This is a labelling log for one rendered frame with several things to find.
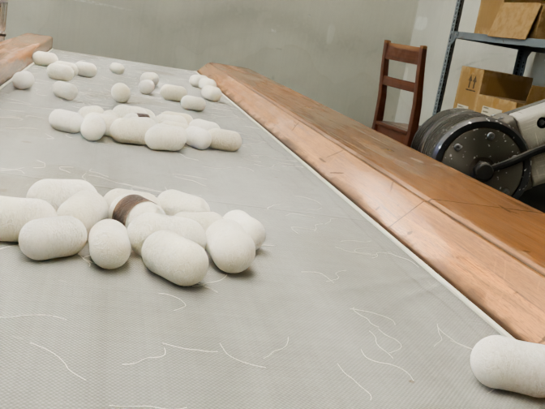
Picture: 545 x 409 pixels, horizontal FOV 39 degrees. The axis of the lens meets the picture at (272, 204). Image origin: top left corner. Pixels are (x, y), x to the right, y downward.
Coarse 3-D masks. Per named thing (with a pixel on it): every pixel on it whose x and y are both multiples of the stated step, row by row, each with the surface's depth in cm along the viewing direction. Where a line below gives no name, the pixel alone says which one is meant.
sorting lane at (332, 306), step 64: (128, 64) 153; (0, 128) 62; (256, 128) 89; (0, 192) 43; (192, 192) 51; (256, 192) 55; (320, 192) 59; (0, 256) 33; (64, 256) 34; (256, 256) 39; (320, 256) 41; (384, 256) 44; (0, 320) 27; (64, 320) 28; (128, 320) 29; (192, 320) 30; (256, 320) 31; (320, 320) 32; (384, 320) 33; (448, 320) 35; (0, 384) 23; (64, 384) 23; (128, 384) 24; (192, 384) 25; (256, 384) 25; (320, 384) 26; (384, 384) 27; (448, 384) 28
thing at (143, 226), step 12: (144, 216) 36; (156, 216) 36; (168, 216) 36; (132, 228) 35; (144, 228) 35; (156, 228) 35; (168, 228) 35; (180, 228) 35; (192, 228) 36; (132, 240) 35; (144, 240) 35; (192, 240) 35; (204, 240) 36
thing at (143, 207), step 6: (120, 198) 39; (114, 204) 39; (138, 204) 38; (144, 204) 38; (150, 204) 38; (156, 204) 38; (132, 210) 38; (138, 210) 37; (144, 210) 37; (150, 210) 37; (156, 210) 38; (162, 210) 38; (132, 216) 37; (126, 222) 38; (126, 228) 38
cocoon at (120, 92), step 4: (116, 84) 92; (120, 84) 91; (124, 84) 91; (112, 88) 92; (116, 88) 90; (120, 88) 90; (124, 88) 91; (128, 88) 91; (112, 92) 91; (116, 92) 90; (120, 92) 90; (124, 92) 90; (128, 92) 91; (112, 96) 92; (116, 96) 90; (120, 96) 90; (124, 96) 91; (128, 96) 91; (116, 100) 91; (120, 100) 91; (124, 100) 91
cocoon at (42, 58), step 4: (36, 52) 119; (40, 52) 119; (44, 52) 119; (32, 56) 119; (36, 56) 118; (40, 56) 118; (44, 56) 118; (48, 56) 119; (52, 56) 119; (56, 56) 120; (32, 60) 119; (36, 60) 118; (40, 60) 118; (44, 60) 118; (48, 60) 119; (52, 60) 119; (56, 60) 119; (36, 64) 119; (40, 64) 119; (44, 64) 119; (48, 64) 119
